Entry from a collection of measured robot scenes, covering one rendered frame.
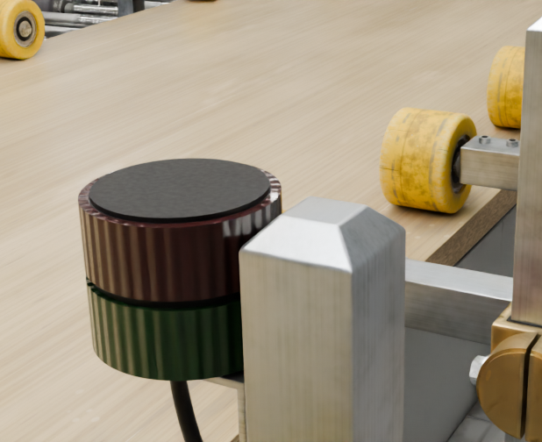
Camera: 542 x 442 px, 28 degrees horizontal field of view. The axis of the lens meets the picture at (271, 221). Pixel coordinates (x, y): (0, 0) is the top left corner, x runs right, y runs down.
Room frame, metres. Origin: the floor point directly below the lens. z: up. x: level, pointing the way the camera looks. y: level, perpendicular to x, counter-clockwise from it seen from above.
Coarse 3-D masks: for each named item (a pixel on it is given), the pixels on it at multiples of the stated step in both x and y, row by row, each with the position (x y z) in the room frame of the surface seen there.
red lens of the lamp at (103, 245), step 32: (96, 224) 0.29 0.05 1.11; (128, 224) 0.28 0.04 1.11; (160, 224) 0.28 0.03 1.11; (192, 224) 0.28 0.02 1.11; (224, 224) 0.28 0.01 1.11; (256, 224) 0.29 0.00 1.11; (96, 256) 0.29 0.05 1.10; (128, 256) 0.28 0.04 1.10; (160, 256) 0.28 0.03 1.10; (192, 256) 0.28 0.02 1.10; (224, 256) 0.28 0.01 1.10; (128, 288) 0.28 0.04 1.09; (160, 288) 0.28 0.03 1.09; (192, 288) 0.28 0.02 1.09; (224, 288) 0.28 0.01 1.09
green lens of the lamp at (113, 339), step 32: (96, 288) 0.29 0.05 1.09; (96, 320) 0.29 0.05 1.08; (128, 320) 0.28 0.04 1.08; (160, 320) 0.28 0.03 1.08; (192, 320) 0.28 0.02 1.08; (224, 320) 0.28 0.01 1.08; (96, 352) 0.29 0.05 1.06; (128, 352) 0.28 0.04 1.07; (160, 352) 0.28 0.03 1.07; (192, 352) 0.28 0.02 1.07; (224, 352) 0.28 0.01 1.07
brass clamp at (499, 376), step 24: (504, 312) 0.50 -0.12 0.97; (504, 336) 0.48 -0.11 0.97; (528, 336) 0.47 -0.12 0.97; (480, 360) 0.48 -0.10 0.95; (504, 360) 0.46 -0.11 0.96; (528, 360) 0.47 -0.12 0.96; (480, 384) 0.47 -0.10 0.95; (504, 384) 0.46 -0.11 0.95; (528, 384) 0.46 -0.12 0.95; (504, 408) 0.46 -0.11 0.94; (528, 408) 0.46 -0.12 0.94; (528, 432) 0.46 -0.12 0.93
